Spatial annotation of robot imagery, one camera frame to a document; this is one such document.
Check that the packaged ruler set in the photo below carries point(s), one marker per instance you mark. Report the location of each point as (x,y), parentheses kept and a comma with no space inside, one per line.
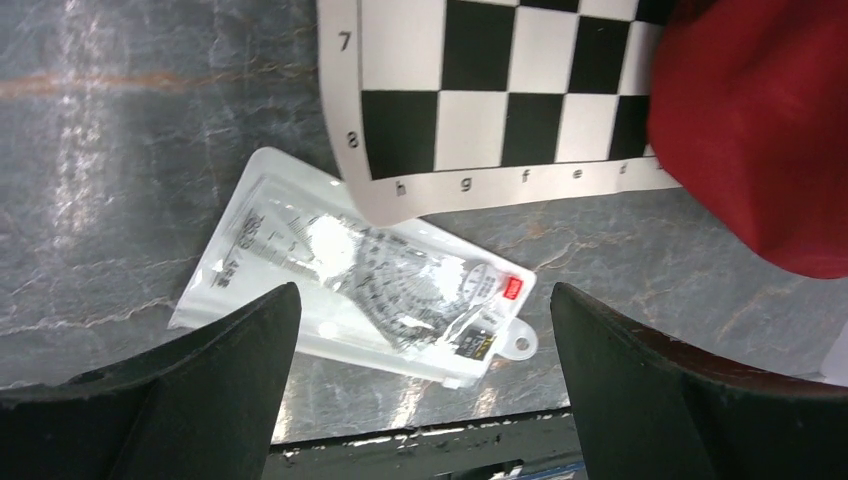
(410,299)

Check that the black white chess mat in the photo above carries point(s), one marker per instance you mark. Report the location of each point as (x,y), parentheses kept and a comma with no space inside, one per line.
(439,106)

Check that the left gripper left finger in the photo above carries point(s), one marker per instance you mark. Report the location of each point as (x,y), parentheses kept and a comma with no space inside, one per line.
(202,406)

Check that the red student backpack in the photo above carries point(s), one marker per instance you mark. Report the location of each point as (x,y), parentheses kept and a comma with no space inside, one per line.
(748,113)

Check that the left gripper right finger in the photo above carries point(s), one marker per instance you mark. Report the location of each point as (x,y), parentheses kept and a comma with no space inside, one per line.
(647,405)

